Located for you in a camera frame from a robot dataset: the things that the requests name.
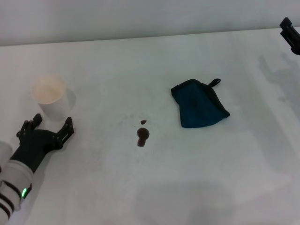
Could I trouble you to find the white paper cup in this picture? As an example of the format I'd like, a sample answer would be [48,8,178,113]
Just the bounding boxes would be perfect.
[32,74,71,123]

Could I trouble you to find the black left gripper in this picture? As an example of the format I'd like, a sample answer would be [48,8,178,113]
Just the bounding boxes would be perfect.
[9,113,75,173]

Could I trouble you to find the large dark liquid stain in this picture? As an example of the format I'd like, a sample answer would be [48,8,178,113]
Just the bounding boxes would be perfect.
[136,127,150,148]

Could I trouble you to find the blue rag with black trim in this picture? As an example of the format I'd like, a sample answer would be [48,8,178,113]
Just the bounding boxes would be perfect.
[170,78,231,129]

